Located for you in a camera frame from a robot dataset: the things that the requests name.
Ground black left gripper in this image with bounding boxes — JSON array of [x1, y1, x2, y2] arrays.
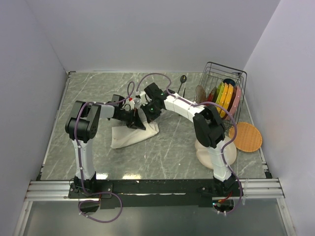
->
[[116, 108, 146, 131]]

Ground white cloth napkin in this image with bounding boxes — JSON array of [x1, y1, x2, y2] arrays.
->
[[111, 109, 159, 149]]

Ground black spoon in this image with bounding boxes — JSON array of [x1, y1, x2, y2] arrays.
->
[[177, 75, 187, 94]]

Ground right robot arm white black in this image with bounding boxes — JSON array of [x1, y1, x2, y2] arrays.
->
[[137, 83, 239, 196]]

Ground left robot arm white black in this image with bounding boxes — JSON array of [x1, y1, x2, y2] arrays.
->
[[65, 94, 147, 198]]

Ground brown round plate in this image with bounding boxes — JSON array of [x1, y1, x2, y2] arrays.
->
[[195, 85, 207, 104]]

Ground red plate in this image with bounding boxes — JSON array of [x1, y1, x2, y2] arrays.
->
[[207, 87, 217, 102]]

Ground green plate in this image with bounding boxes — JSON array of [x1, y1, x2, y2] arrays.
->
[[213, 82, 225, 104]]

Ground beige round plate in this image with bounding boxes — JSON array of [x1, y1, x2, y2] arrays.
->
[[194, 137, 237, 170]]

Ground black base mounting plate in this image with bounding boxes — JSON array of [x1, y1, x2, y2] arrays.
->
[[68, 179, 243, 209]]

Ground yellow plate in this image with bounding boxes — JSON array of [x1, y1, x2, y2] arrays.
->
[[219, 83, 229, 106]]

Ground dark blue bowl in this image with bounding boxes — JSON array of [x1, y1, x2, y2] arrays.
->
[[223, 78, 236, 87]]

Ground orange plate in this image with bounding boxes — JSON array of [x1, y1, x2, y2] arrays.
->
[[224, 84, 234, 111]]

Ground pink plate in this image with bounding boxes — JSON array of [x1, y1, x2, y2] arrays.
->
[[227, 86, 241, 116]]

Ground orange woven round placemat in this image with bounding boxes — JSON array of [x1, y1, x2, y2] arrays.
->
[[233, 122, 262, 152]]

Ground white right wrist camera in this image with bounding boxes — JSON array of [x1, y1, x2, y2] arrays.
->
[[134, 91, 148, 107]]

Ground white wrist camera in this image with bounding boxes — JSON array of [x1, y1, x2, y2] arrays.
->
[[134, 91, 148, 107], [123, 97, 141, 111]]

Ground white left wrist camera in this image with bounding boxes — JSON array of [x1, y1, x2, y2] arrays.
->
[[123, 97, 141, 111]]

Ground black wire dish rack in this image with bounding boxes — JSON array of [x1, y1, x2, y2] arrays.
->
[[194, 62, 247, 122]]

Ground aluminium frame rail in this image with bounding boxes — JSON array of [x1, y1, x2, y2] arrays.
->
[[24, 178, 285, 202]]

